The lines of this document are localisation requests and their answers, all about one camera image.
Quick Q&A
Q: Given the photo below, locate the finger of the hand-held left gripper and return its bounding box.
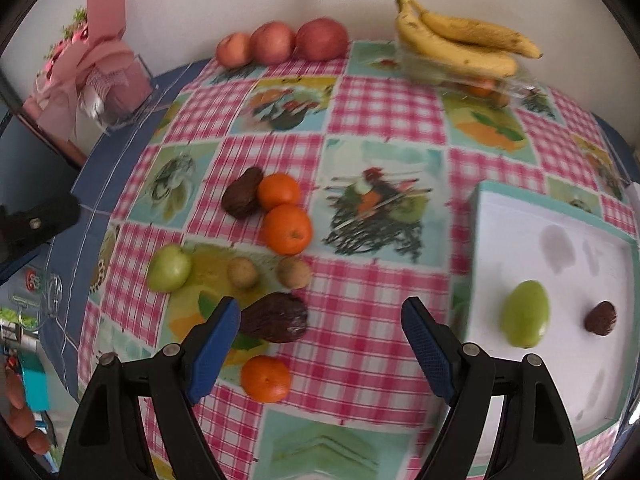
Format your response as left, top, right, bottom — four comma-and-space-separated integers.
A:
0, 194, 81, 267

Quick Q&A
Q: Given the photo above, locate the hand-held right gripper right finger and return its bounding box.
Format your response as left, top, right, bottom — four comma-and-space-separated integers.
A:
402, 296, 583, 480

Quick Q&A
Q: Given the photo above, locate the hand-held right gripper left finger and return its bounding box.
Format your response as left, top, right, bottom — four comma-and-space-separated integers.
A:
60, 296, 242, 480

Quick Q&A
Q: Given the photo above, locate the orange mandarin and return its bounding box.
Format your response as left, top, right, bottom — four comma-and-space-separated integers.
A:
240, 355, 292, 404
467, 77, 503, 98
257, 173, 302, 212
260, 204, 314, 256

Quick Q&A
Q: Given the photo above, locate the large dark brown avocado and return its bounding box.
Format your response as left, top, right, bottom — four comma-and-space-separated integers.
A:
239, 292, 309, 344

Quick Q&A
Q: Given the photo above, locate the green mango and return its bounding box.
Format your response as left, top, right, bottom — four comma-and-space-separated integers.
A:
146, 245, 193, 292

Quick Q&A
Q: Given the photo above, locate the white tray with teal rim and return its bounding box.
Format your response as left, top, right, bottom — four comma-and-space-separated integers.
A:
450, 180, 640, 478

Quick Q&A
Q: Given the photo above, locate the person's left hand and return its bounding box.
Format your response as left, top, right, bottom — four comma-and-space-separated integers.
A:
0, 360, 52, 456

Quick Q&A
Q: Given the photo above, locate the clear glass mug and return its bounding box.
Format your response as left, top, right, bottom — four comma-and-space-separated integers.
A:
15, 270, 66, 333

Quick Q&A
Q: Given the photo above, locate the plaid printed tablecloth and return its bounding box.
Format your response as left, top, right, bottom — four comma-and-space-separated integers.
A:
77, 40, 640, 480

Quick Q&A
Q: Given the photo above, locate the clear acrylic holder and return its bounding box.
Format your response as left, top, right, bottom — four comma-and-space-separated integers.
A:
77, 52, 161, 135

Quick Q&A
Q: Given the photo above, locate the clear plastic clamshell container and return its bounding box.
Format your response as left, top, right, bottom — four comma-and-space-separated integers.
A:
400, 42, 538, 108

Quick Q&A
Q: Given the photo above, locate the yellow spotted banana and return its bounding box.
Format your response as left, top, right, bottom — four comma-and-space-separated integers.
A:
396, 0, 519, 78
420, 7, 543, 59

